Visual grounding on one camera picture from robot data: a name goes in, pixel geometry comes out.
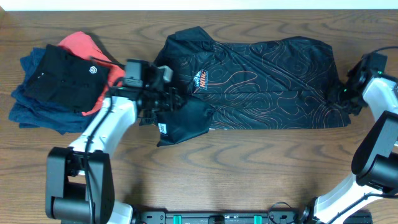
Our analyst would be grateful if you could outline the black orange-patterned jersey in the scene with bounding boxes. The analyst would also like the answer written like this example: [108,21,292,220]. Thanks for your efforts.
[155,27,350,146]

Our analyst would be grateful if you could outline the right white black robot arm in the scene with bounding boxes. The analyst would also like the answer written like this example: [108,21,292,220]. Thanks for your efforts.
[299,67,397,223]

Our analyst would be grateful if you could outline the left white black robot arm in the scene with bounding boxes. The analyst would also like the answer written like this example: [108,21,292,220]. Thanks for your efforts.
[45,86,186,223]

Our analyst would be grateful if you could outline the folded black shirt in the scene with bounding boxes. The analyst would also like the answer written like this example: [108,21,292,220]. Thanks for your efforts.
[24,44,110,112]

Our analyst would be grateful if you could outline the folded red shirt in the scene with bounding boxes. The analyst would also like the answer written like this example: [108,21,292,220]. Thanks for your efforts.
[58,31,125,116]

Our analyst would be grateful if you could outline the folded navy blue shirt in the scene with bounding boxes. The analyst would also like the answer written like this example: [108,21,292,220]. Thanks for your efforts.
[9,47,95,134]

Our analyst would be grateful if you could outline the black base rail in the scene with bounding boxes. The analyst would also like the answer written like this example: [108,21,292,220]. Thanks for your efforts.
[60,210,374,224]

